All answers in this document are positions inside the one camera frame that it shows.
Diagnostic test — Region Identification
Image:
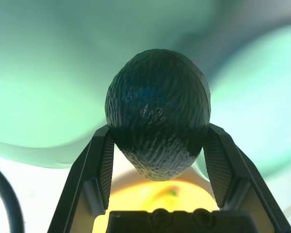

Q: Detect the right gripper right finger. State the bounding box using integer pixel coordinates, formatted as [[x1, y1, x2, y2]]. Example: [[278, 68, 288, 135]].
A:
[[202, 122, 291, 233]]

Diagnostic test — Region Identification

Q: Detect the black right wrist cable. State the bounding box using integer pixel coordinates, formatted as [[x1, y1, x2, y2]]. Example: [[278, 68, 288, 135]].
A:
[[0, 161, 26, 233]]

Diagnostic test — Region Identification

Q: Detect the green cutting board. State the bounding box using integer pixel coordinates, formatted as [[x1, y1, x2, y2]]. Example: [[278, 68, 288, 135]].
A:
[[0, 0, 202, 170]]

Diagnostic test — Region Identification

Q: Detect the mint green round plate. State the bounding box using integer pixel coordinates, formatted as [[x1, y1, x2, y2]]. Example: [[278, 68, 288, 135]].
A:
[[203, 23, 291, 180]]

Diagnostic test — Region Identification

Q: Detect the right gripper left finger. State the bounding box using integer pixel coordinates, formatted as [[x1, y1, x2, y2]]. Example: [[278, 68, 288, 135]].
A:
[[48, 126, 116, 233]]

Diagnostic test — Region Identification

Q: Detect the yellow round plate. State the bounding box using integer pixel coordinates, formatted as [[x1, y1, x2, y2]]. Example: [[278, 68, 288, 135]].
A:
[[92, 167, 220, 233]]

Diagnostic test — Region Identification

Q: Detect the dark green avocado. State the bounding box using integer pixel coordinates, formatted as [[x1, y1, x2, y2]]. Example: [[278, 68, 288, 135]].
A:
[[104, 48, 211, 182]]

